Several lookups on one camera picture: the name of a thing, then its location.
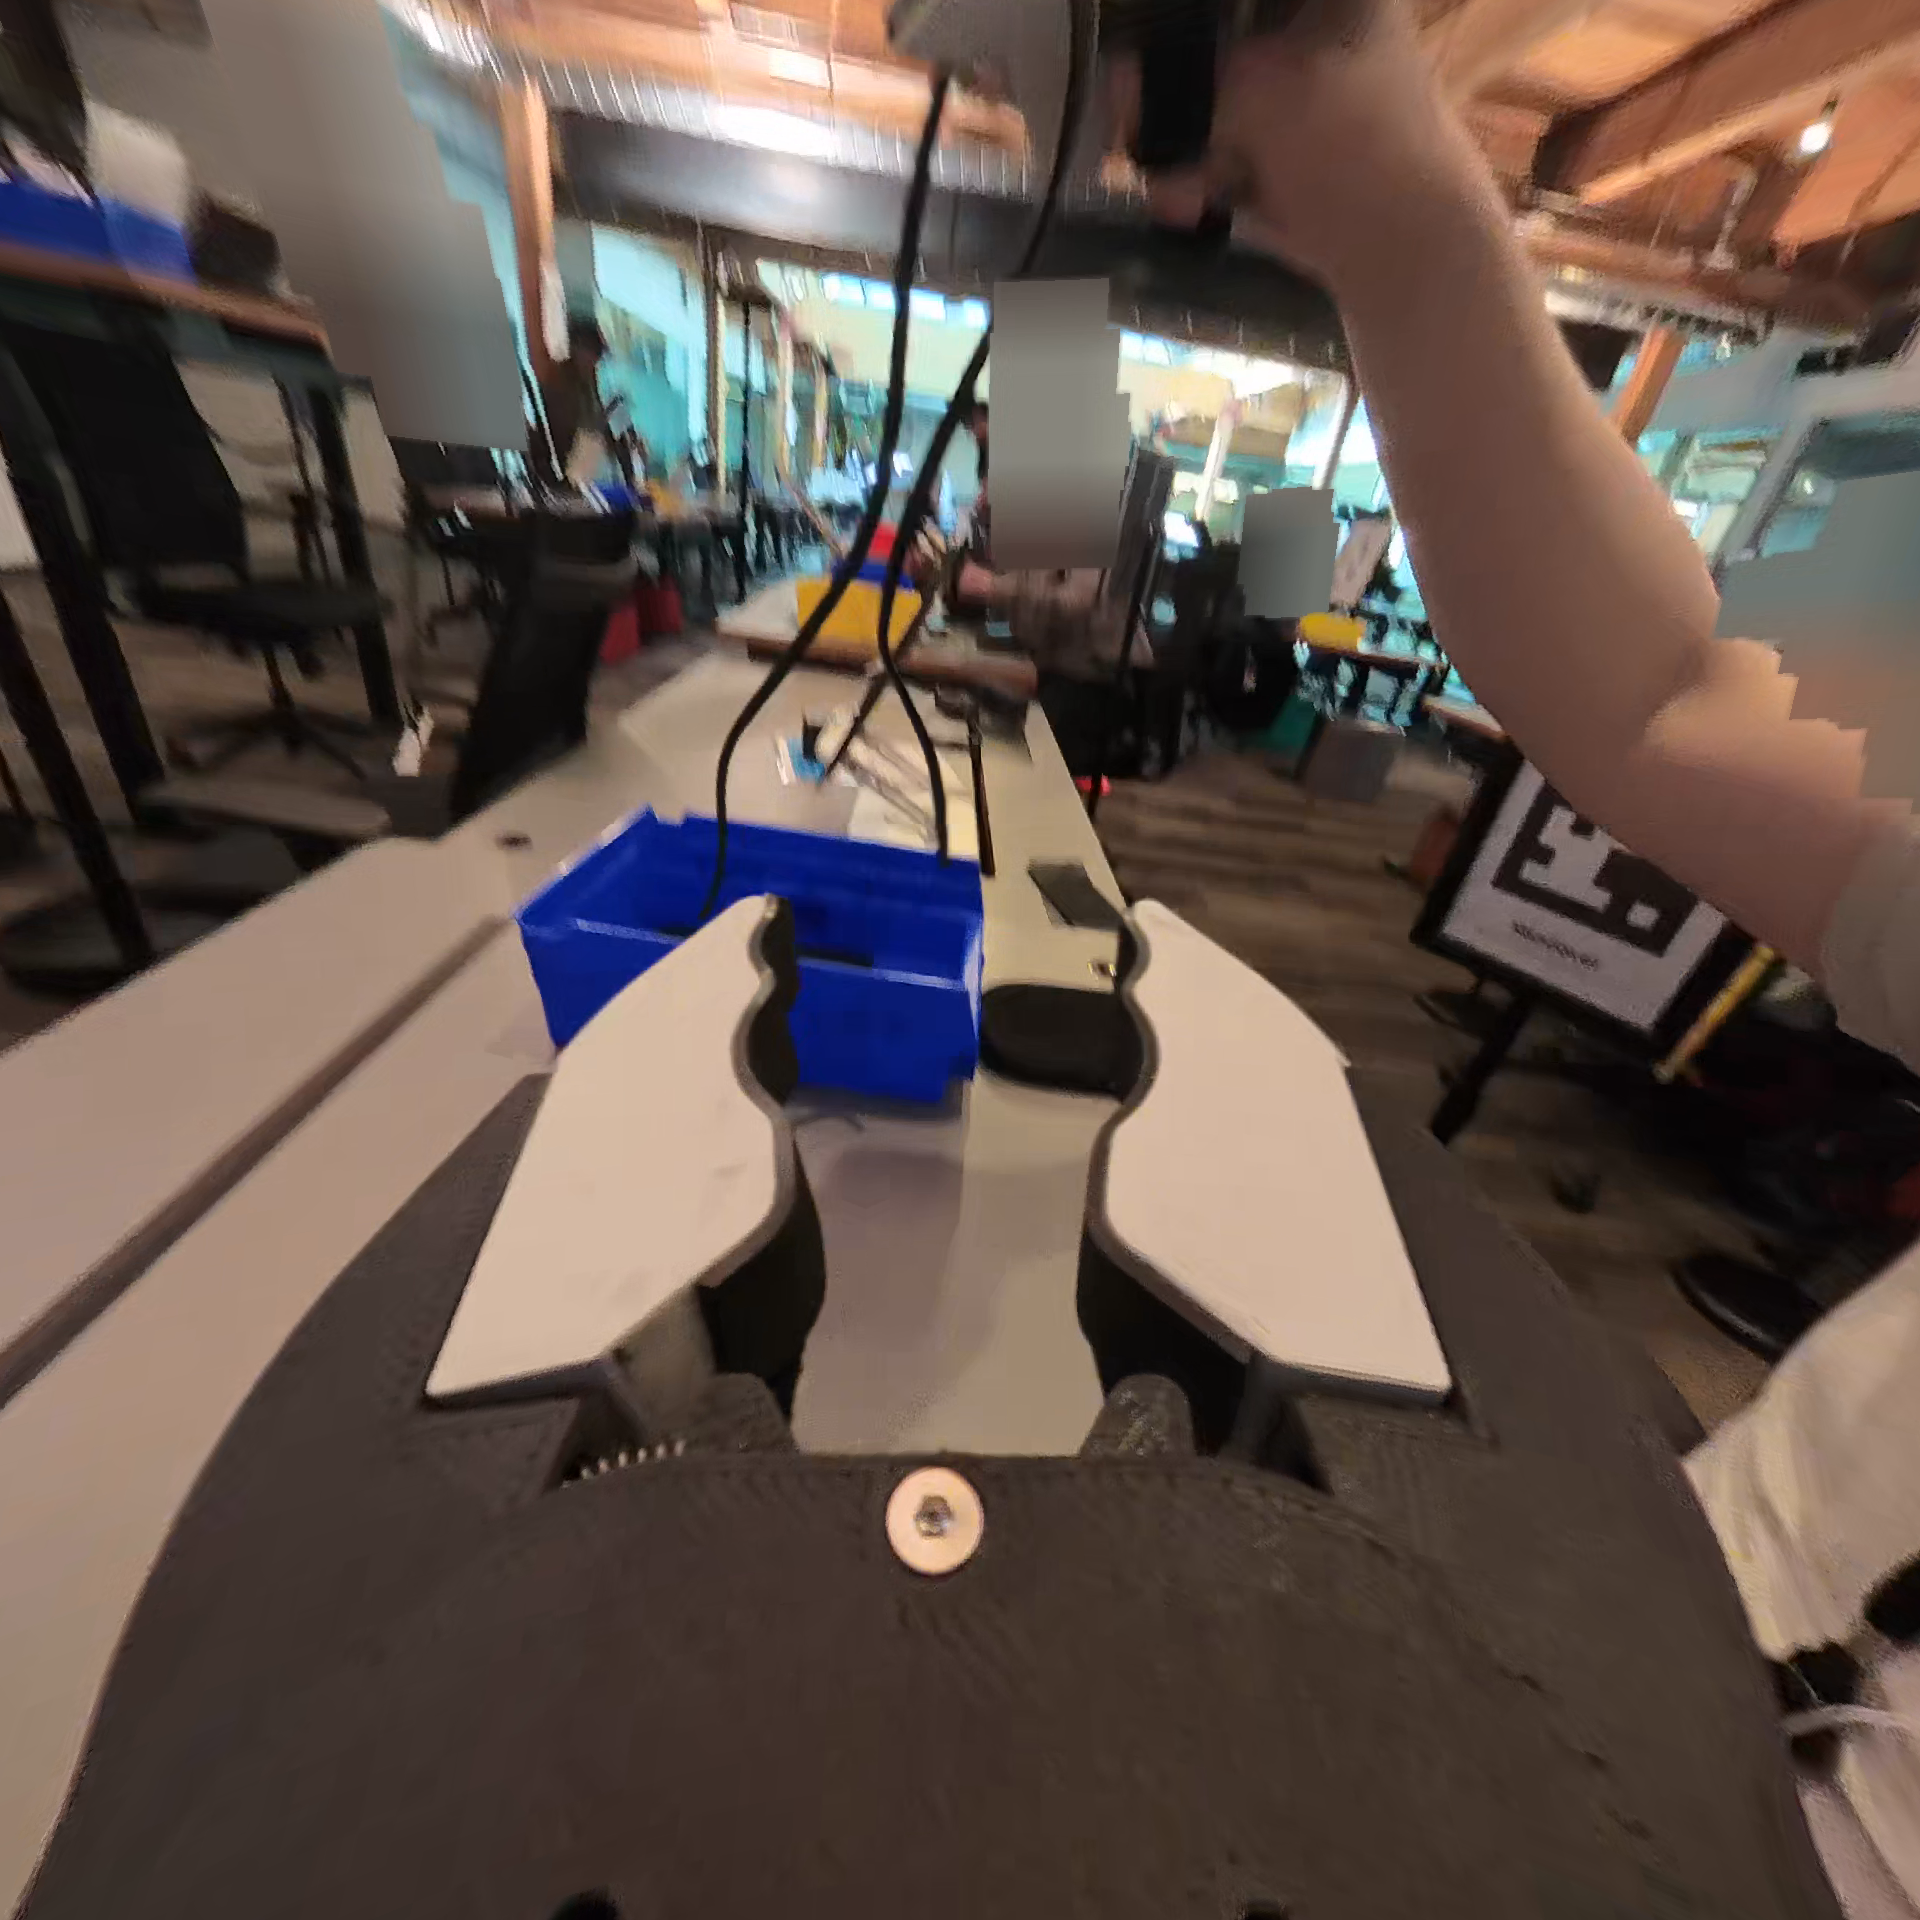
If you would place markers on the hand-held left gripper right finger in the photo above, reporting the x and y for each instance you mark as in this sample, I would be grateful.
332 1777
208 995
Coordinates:
1259 1186

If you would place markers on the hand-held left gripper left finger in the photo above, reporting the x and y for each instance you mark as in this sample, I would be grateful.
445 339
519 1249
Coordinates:
629 1172

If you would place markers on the blue plastic bin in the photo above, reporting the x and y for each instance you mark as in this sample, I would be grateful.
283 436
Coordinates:
885 974

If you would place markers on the person's right forearm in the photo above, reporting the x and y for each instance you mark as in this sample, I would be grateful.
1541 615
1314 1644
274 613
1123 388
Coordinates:
1545 524

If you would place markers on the grey desk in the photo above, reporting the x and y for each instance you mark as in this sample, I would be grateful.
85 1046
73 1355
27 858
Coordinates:
225 1050

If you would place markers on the wood-edged desk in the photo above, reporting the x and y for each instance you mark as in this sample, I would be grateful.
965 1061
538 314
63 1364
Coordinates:
756 627

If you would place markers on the wooden top desk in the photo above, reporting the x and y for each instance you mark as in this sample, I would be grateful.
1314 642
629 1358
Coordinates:
181 289

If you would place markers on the black textured wrist rest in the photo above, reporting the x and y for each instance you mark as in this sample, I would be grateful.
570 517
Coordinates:
1049 1037

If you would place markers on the black white marker sign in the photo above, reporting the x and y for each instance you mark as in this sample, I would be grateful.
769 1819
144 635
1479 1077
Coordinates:
1588 901

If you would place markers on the grey floor box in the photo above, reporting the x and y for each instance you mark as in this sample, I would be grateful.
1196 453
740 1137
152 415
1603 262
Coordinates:
1348 758

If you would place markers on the white printed leaflet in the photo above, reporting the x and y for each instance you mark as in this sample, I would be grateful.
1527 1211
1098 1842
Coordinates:
869 774

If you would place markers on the black upright rod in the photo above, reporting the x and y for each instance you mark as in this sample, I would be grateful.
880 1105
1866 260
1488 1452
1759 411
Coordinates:
984 796

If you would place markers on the red storage bin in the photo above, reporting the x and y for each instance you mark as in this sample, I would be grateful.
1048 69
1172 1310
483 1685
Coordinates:
644 622

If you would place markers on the yellow storage bin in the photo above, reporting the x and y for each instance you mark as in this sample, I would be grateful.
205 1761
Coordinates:
856 609

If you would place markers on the blue storage bin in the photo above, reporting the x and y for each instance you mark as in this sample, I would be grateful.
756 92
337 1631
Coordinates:
52 225
148 234

